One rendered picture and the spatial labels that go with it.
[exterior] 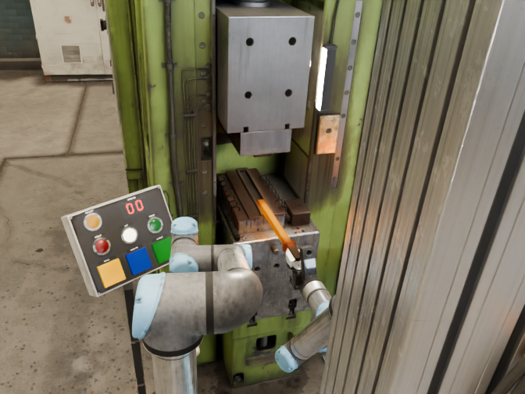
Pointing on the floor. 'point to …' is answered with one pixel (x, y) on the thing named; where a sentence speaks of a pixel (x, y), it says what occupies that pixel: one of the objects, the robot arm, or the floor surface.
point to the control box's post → (133, 338)
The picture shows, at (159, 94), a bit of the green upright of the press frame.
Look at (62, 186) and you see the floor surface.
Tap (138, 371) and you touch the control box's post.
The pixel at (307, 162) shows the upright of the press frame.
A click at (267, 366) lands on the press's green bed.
